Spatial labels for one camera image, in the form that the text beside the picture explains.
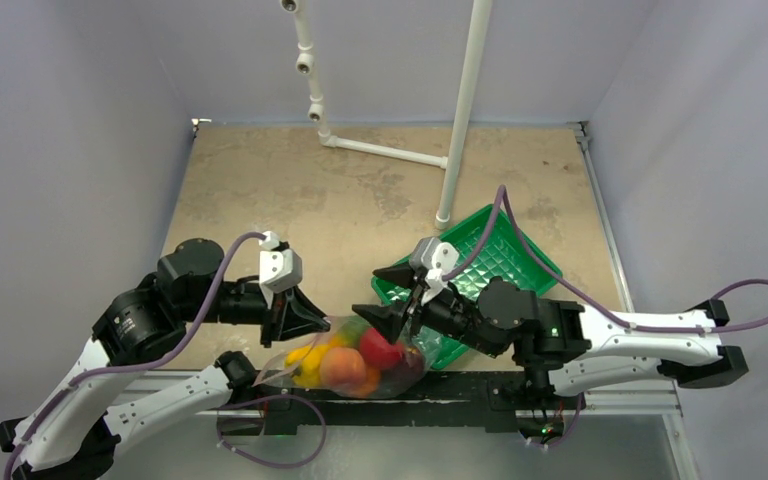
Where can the green plastic tray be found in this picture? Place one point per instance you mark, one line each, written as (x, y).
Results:
(502, 256)

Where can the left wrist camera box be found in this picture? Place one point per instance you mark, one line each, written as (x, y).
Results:
(280, 267)

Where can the yellow toy bell pepper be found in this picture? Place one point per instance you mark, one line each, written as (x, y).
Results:
(307, 361)

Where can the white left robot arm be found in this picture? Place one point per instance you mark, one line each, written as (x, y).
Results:
(82, 427)

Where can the dark red toy apple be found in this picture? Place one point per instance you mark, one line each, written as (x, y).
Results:
(406, 372)

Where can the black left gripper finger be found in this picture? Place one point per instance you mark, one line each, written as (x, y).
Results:
(301, 310)
(294, 328)

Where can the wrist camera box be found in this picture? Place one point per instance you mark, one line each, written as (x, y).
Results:
(432, 259)
(280, 267)

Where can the toy peach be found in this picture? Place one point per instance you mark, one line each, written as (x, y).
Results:
(342, 368)

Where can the red toy tomato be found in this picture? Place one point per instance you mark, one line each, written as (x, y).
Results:
(377, 352)

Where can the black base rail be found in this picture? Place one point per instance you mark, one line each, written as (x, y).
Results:
(494, 401)

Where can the clear zip top bag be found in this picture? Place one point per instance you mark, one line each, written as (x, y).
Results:
(275, 374)

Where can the white PVC pipe frame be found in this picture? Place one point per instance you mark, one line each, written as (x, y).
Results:
(407, 63)

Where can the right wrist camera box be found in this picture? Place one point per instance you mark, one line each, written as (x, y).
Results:
(432, 259)

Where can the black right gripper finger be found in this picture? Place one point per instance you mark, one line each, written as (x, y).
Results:
(391, 321)
(402, 275)

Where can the green toy mango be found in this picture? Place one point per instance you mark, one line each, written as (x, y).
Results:
(350, 333)

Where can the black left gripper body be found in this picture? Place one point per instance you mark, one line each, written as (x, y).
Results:
(242, 302)

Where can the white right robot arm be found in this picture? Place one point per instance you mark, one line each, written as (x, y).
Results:
(564, 348)

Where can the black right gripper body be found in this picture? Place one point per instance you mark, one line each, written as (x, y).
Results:
(413, 307)

